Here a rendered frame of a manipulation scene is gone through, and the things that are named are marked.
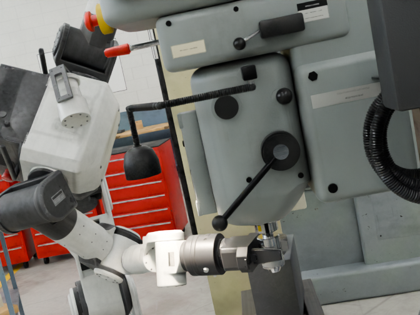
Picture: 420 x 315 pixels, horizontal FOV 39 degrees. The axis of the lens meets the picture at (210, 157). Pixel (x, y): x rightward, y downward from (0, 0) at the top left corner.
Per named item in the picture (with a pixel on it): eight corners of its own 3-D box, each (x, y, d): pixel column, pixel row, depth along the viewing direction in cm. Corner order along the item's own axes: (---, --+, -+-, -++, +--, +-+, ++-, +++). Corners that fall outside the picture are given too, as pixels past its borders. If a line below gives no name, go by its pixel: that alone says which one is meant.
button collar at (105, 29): (100, 34, 113) (92, 2, 112) (106, 35, 119) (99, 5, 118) (110, 32, 113) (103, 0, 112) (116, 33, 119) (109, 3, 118)
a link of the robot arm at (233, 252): (243, 240, 116) (188, 244, 121) (252, 287, 118) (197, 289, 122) (260, 220, 128) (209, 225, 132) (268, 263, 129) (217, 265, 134)
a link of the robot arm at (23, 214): (35, 245, 140) (-8, 221, 130) (42, 212, 145) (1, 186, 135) (74, 235, 135) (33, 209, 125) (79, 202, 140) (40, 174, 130)
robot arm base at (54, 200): (15, 248, 137) (-18, 216, 130) (35, 207, 146) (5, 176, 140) (67, 234, 131) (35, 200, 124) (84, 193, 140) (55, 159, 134)
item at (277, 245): (277, 270, 119) (272, 244, 118) (258, 269, 122) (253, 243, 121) (289, 261, 122) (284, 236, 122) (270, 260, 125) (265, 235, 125)
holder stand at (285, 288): (259, 329, 161) (244, 260, 158) (265, 296, 182) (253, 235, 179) (302, 324, 158) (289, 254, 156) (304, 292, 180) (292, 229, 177)
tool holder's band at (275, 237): (272, 244, 118) (271, 239, 118) (253, 243, 121) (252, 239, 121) (284, 236, 122) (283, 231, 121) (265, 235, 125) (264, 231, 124)
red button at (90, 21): (85, 32, 114) (80, 11, 113) (89, 33, 118) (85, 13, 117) (101, 29, 114) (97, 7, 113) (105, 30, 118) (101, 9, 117)
